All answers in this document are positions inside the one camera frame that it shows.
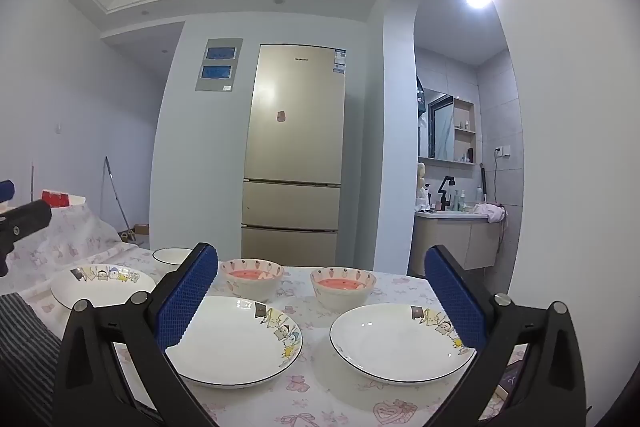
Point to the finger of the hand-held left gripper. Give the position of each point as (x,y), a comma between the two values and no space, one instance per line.
(27,217)
(5,192)

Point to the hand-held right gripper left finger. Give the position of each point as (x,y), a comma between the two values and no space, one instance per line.
(187,297)

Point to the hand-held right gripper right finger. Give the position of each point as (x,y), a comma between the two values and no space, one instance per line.
(455,302)

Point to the white black-rimmed bowl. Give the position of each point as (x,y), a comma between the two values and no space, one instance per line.
(170,257)

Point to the white cartoon plate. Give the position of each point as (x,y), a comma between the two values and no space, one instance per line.
(395,342)
(235,342)
(100,292)

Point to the pink strawberry bowl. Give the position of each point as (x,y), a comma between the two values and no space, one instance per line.
(255,289)
(342,299)

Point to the red box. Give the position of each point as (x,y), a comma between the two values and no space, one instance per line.
(54,199)

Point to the beige vanity cabinet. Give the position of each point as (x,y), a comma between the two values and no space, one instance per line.
(445,242)

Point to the cardboard box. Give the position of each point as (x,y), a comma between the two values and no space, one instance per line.
(141,229)

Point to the metal mop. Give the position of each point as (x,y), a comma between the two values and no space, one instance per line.
(117,196)

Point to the dark notebook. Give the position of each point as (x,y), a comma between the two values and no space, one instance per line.
(512,377)

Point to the white towel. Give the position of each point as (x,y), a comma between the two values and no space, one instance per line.
(490,212)

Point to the green bottle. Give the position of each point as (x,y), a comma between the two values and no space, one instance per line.
(460,202)

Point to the black faucet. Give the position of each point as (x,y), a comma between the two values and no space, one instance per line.
(442,192)

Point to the beige plush toy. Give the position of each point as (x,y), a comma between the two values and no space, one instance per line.
(421,179)

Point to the striped clothing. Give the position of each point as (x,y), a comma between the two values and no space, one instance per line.
(25,357)

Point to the white pink printed tablecloth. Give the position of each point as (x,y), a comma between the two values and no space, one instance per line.
(310,402)

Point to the bathroom mirror cabinet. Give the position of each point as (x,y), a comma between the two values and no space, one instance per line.
(442,127)

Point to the beige refrigerator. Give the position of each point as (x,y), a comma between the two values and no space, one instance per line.
(295,142)

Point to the grey electrical panel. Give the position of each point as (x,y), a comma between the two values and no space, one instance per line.
(239,67)

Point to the fridge label sticker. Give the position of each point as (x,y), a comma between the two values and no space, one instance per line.
(339,61)

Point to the white wall socket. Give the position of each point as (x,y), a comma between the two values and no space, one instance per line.
(502,151)

